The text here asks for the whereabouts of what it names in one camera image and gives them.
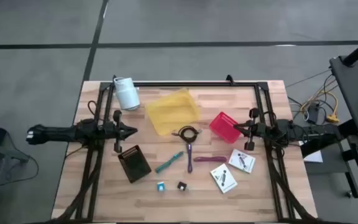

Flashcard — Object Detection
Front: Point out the dark grey side desk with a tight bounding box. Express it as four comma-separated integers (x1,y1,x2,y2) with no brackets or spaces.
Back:
329,52,358,212

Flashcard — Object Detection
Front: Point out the black aluminium rig frame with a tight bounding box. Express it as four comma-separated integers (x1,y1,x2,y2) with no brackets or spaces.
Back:
50,74,319,224

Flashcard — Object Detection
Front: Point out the yellow floor cable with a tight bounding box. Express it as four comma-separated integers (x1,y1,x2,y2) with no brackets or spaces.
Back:
300,89,341,124

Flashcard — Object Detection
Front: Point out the black USB cable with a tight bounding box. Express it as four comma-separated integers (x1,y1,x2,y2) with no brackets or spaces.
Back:
172,125,203,144

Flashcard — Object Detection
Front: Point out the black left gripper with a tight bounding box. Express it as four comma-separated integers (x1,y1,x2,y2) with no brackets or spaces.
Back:
103,110,139,154

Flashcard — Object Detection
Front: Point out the white card reader box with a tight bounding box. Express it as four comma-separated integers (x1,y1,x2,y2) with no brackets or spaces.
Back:
209,163,239,195
227,148,257,174

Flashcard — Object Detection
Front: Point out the maroon red pen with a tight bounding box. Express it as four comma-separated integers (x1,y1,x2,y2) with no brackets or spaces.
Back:
193,156,228,163

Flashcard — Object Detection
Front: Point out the white paper sheet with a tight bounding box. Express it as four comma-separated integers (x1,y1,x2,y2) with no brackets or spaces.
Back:
298,141,324,164

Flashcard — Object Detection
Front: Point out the teal marker pen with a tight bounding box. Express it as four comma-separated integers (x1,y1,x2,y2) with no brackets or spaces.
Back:
155,151,185,174

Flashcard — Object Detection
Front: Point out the white cylindrical cup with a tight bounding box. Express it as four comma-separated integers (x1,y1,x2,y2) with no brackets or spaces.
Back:
112,77,142,111

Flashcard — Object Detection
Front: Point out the red plastic mesh basket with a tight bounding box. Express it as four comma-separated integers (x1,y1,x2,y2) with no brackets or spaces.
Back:
209,111,242,144

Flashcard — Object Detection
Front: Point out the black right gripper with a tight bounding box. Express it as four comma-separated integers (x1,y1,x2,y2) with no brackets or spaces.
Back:
232,108,272,152

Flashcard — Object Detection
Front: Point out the black plastic mesh basket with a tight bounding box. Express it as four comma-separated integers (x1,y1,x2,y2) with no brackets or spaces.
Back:
117,144,153,184

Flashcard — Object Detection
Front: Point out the yellow translucent plastic bin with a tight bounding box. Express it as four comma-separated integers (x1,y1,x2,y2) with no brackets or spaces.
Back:
144,88,201,136

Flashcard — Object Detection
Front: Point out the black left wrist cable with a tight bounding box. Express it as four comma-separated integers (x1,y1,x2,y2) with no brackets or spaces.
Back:
86,100,99,117

